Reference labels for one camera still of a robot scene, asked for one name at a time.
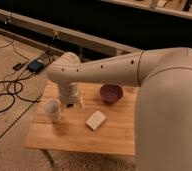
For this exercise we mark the black power adapter box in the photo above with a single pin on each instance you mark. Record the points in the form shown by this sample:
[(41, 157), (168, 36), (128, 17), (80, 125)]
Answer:
[(35, 66)]

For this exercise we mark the small black flat device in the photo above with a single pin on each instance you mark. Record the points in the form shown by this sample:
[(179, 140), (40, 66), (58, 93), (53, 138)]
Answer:
[(18, 66)]

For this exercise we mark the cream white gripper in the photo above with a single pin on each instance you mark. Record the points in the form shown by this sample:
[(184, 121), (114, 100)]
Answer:
[(69, 94)]

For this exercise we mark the wooden board table top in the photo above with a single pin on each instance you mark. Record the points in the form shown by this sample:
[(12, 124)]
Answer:
[(114, 136)]

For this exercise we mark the white plastic cup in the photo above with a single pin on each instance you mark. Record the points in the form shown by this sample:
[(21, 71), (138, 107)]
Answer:
[(52, 110)]

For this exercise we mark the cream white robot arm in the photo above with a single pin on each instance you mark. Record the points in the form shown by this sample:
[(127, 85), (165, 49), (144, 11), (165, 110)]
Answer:
[(163, 109)]

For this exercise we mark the dark red bowl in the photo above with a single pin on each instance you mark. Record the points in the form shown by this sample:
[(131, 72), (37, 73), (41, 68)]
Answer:
[(111, 93)]

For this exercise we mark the white rectangular block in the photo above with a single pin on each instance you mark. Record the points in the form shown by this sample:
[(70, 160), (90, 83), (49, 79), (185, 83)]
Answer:
[(95, 120)]

